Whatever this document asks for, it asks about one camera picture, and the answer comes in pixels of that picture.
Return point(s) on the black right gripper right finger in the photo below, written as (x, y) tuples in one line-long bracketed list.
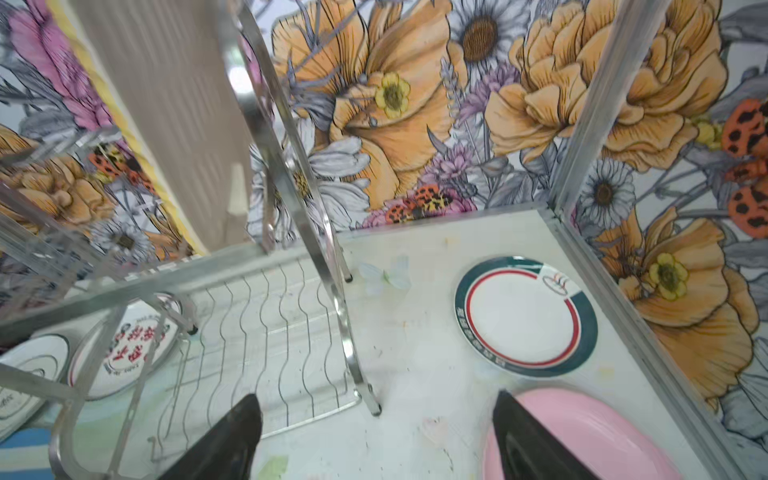
[(527, 450)]

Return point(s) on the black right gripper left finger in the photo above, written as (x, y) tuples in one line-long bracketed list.
[(227, 450)]

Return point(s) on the pink round plate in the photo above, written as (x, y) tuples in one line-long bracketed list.
[(608, 444)]

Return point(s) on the yellow woven square plate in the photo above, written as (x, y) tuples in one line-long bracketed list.
[(158, 67)]

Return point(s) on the chrome two-tier dish rack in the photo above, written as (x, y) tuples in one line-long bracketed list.
[(84, 234)]

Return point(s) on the white plate green red band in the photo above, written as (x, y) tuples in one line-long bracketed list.
[(526, 317)]

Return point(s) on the white plate red characters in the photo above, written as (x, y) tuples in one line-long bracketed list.
[(128, 349)]

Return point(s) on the white plate green rim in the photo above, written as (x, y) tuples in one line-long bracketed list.
[(38, 360)]

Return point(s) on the blue white striped plate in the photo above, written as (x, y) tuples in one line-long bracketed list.
[(24, 455)]

